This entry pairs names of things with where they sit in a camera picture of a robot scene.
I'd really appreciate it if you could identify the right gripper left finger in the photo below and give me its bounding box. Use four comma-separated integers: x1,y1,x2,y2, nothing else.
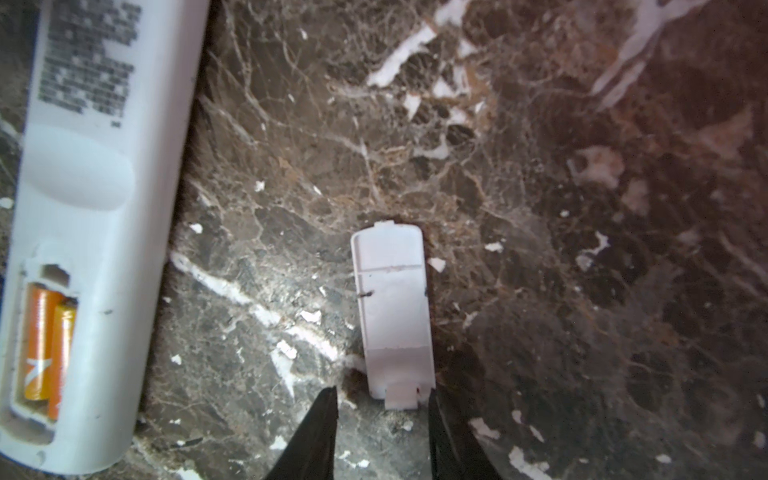
264,387,338,480

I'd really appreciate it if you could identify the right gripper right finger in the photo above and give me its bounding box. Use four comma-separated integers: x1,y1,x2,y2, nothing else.
428,388,501,480

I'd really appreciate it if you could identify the white battery cover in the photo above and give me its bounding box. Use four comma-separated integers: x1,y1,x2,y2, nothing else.
351,220,436,410

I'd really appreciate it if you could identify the orange battery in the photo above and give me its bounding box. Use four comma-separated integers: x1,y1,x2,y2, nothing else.
23,283,63,401
47,300,77,421

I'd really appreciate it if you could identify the white remote control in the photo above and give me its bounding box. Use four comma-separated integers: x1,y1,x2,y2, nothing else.
1,1,209,475

